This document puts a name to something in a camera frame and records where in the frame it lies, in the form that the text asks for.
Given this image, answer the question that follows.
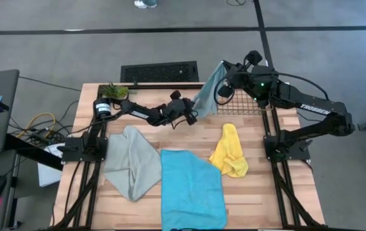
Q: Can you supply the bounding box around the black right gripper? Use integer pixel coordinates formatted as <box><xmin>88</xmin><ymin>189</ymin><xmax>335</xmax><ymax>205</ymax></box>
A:
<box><xmin>222</xmin><ymin>60</ymin><xmax>263</xmax><ymax>90</ymax></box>

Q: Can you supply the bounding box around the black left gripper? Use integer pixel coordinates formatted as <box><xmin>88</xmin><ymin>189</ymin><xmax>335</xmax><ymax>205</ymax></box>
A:
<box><xmin>163</xmin><ymin>97</ymin><xmax>200</xmax><ymax>126</ymax></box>

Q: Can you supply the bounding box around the pale blue teal-edged towel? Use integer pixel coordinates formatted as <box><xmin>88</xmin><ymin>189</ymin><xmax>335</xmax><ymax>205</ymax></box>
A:
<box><xmin>192</xmin><ymin>60</ymin><xmax>228</xmax><ymax>119</ymax></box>

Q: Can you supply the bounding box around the yellow microfiber towel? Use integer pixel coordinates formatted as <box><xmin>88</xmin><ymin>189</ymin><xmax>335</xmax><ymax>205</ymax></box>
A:
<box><xmin>208</xmin><ymin>123</ymin><xmax>250</xmax><ymax>179</ymax></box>

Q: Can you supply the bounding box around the bright blue microfiber towel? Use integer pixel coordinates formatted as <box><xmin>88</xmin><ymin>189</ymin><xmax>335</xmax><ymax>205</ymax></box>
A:
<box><xmin>160</xmin><ymin>149</ymin><xmax>229</xmax><ymax>231</ymax></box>

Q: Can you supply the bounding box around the black floor vent grate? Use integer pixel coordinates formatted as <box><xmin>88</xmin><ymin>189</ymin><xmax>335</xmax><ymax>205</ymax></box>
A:
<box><xmin>120</xmin><ymin>60</ymin><xmax>201</xmax><ymax>84</ymax></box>

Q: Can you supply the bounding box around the grey waffle-weave towel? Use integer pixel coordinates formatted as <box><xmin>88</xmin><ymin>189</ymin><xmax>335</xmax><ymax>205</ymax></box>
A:
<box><xmin>103</xmin><ymin>125</ymin><xmax>163</xmax><ymax>203</ymax></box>

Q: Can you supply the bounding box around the potted green plant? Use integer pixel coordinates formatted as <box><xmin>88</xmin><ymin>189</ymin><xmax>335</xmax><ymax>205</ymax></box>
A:
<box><xmin>99</xmin><ymin>82</ymin><xmax>131</xmax><ymax>101</ymax></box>

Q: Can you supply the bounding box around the person's shoe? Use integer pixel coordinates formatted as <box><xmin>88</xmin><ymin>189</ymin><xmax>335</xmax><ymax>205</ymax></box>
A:
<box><xmin>133</xmin><ymin>0</ymin><xmax>158</xmax><ymax>10</ymax></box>

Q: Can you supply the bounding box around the white paper sheet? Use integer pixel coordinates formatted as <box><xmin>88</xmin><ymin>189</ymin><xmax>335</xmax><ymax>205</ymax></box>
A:
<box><xmin>37</xmin><ymin>142</ymin><xmax>64</xmax><ymax>188</ymax></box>

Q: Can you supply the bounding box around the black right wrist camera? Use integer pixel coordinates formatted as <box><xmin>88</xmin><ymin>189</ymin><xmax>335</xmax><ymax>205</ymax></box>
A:
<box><xmin>244</xmin><ymin>49</ymin><xmax>263</xmax><ymax>67</ymax></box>

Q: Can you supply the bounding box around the wire mesh basket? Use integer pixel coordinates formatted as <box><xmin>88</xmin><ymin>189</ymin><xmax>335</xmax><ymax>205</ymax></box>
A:
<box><xmin>215</xmin><ymin>87</ymin><xmax>274</xmax><ymax>117</ymax></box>

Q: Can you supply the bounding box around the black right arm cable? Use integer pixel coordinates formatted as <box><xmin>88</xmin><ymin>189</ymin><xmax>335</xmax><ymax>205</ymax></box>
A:
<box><xmin>213</xmin><ymin>71</ymin><xmax>330</xmax><ymax>105</ymax></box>

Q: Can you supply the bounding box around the yellow cable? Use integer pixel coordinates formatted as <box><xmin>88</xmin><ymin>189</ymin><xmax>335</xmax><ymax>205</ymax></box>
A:
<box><xmin>16</xmin><ymin>112</ymin><xmax>57</xmax><ymax>139</ymax></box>

